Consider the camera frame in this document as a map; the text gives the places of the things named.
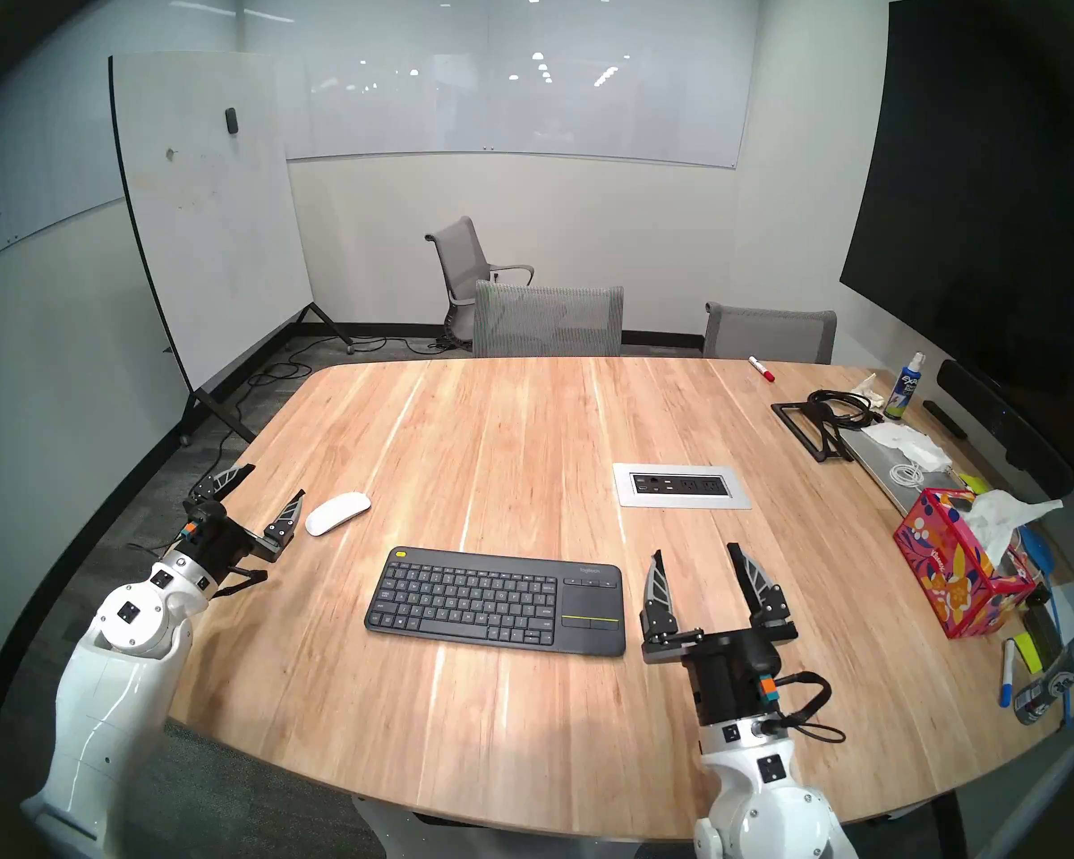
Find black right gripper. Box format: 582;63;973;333
640;542;799;728

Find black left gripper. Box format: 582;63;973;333
188;464;307;583

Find white computer mouse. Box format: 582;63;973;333
304;492;372;538

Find silver table power outlet panel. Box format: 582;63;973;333
613;463;753;510

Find black laptop stand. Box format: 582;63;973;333
771;401;856;463

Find silver closed laptop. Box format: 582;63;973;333
840;426;963;518

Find colourful floral tissue box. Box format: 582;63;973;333
893;488;1036;640

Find crumpled white cloth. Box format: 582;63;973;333
861;421;952;472

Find gray mesh office chair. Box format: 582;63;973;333
473;281;626;358
703;302;838;365

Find mobile whiteboard on black stand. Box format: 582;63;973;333
108;51;355;447

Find whiteboard cleaner spray bottle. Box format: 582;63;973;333
883;352;926;421

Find white tissue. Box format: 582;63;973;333
962;489;1064;567

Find gray office chair with armrests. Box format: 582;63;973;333
424;216;535;346

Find blue plastic item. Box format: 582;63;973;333
1016;526;1055;581

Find black video conference bar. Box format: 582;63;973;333
936;359;1074;500

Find dark gray bottle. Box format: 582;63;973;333
1013;629;1074;726

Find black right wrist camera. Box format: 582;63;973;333
732;635;784;702

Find black floor cables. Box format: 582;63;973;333
249;334;453;386

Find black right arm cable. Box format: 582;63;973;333
770;672;848;744

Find black wireless keyboard with touchpad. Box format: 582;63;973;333
364;546;627;658

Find coiled black cable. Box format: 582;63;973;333
807;388;885;430

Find white wall whiteboard with writing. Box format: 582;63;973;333
0;0;126;276

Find large black wall television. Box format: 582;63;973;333
840;0;1074;402

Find large glass wall whiteboard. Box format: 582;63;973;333
233;0;762;170

